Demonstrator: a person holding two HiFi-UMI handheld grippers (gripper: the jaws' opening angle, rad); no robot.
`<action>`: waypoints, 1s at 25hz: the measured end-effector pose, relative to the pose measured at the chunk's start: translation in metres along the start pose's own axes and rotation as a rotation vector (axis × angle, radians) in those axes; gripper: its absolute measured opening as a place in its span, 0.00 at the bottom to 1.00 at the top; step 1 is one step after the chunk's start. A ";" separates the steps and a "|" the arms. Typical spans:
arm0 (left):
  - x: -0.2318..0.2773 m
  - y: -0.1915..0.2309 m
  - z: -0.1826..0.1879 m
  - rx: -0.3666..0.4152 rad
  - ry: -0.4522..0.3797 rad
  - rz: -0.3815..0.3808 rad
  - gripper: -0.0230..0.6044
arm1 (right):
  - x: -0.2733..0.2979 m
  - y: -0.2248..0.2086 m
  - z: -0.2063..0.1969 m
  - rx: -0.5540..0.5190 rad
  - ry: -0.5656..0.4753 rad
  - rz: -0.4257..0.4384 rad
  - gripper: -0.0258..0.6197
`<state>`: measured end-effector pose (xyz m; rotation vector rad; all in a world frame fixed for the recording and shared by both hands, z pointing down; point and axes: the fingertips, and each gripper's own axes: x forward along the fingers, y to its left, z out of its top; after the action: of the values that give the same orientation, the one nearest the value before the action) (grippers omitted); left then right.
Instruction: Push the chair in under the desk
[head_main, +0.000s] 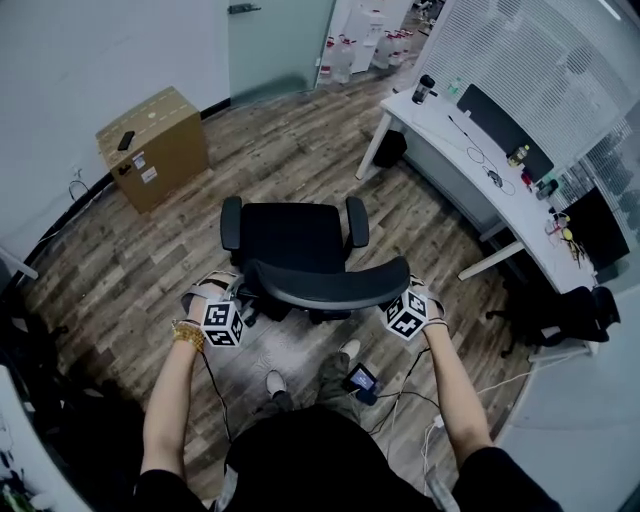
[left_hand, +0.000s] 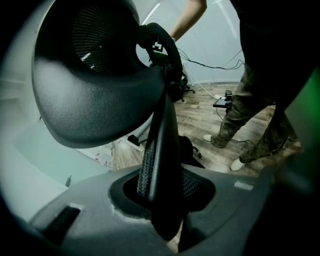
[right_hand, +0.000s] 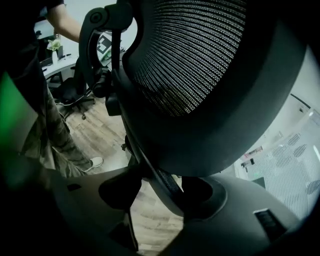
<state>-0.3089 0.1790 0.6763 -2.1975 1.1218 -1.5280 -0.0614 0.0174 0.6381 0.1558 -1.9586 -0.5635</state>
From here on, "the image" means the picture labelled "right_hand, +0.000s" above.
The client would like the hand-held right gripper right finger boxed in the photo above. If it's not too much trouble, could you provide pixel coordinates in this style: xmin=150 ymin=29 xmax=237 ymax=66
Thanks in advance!
xmin=159 ymin=174 xmax=301 ymax=256

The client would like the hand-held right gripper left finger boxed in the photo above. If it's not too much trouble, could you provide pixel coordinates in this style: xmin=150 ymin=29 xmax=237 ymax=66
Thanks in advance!
xmin=52 ymin=166 xmax=144 ymax=252

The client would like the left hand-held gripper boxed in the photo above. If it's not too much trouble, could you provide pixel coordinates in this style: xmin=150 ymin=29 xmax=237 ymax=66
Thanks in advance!
xmin=96 ymin=34 xmax=114 ymax=61

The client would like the black mesh office chair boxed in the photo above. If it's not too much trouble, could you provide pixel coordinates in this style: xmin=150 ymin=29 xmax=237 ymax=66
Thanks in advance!
xmin=78 ymin=0 xmax=308 ymax=221

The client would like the person's left forearm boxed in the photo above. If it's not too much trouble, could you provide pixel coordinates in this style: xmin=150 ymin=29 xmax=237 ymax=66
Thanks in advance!
xmin=47 ymin=0 xmax=82 ymax=43

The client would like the black swivel chair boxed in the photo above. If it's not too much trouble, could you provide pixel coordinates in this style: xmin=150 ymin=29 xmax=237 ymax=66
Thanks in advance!
xmin=48 ymin=56 xmax=96 ymax=120

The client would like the white shoe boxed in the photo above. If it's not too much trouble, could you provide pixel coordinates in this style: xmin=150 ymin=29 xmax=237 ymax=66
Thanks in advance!
xmin=85 ymin=156 xmax=105 ymax=173

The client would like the white flower vase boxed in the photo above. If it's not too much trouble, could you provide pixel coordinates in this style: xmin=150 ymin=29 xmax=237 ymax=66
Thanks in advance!
xmin=46 ymin=39 xmax=63 ymax=65

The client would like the person's right leg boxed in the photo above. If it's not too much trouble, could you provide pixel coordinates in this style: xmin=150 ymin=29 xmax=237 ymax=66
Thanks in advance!
xmin=21 ymin=109 xmax=68 ymax=177

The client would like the person's black shirt torso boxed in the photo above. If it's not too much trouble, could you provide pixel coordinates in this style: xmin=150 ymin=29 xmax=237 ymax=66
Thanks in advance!
xmin=0 ymin=0 xmax=50 ymax=88

